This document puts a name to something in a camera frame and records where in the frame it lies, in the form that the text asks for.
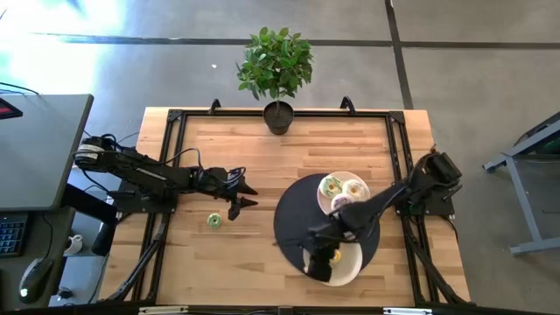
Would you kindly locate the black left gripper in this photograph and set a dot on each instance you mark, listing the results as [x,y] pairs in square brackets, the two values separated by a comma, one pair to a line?
[223,184]

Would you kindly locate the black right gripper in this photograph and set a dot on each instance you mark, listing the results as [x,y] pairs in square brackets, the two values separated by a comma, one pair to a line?
[328,234]

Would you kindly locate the small yellow donut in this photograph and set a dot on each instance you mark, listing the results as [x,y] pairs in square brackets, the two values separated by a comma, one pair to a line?
[337,259]

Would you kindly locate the round white plate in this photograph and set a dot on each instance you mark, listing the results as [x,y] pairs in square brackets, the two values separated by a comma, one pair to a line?
[323,205]
[347,271]

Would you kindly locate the large pink drizzled donut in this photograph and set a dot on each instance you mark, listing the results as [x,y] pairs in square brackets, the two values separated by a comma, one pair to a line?
[337,200]

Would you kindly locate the large green striped donut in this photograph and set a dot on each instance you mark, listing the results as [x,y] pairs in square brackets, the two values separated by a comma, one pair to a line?
[324,184]

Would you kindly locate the large white donut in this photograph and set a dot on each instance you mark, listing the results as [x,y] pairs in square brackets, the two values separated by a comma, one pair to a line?
[348,187]

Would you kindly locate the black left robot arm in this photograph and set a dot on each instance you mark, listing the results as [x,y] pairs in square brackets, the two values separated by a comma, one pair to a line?
[140,168]

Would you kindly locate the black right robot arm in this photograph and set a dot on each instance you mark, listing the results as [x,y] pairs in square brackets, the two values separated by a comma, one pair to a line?
[385,199]

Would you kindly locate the small green donut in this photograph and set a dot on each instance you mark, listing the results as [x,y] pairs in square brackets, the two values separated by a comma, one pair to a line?
[210,218]

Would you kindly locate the round black mat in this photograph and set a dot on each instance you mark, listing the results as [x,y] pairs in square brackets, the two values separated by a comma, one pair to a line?
[293,210]

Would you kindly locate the green plant in black pot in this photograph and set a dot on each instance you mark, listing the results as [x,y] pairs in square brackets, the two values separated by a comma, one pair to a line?
[275,65]

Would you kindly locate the black desk leg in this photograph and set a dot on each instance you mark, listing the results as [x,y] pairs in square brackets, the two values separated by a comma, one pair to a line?
[87,203]

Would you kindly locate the small white mug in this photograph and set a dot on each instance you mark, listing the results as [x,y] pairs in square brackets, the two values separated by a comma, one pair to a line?
[72,245]

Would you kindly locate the small black floor object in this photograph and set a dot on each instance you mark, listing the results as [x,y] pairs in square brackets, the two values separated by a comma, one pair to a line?
[65,292]

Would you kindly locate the dark grey lower desk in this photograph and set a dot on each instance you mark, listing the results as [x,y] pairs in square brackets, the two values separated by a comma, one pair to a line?
[44,236]

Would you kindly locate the grey desk top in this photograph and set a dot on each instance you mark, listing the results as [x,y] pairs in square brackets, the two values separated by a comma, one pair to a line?
[39,153]

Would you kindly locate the black computer mouse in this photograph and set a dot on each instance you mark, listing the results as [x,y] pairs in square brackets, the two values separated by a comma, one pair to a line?
[35,277]

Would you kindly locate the black backlit keyboard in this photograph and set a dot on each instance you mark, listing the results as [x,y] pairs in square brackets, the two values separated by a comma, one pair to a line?
[11,234]

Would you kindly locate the black device with red light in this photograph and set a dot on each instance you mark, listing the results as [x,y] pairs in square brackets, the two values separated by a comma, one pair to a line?
[6,109]

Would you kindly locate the black frame bracket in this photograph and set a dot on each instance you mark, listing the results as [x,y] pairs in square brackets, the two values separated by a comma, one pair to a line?
[348,104]
[214,105]

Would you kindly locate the silver edge bracket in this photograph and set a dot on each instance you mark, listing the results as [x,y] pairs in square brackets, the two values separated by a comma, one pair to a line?
[163,311]
[407,311]

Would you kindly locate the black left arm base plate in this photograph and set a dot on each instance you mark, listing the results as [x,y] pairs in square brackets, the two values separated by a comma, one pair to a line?
[131,205]

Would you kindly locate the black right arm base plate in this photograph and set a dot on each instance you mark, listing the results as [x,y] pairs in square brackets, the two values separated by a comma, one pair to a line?
[437,209]

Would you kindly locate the black aluminium table frame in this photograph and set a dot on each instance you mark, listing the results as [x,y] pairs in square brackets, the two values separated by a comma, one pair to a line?
[350,114]

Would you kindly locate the grey metal table frame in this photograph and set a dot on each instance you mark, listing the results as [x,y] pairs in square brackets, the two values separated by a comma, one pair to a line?
[525,210]

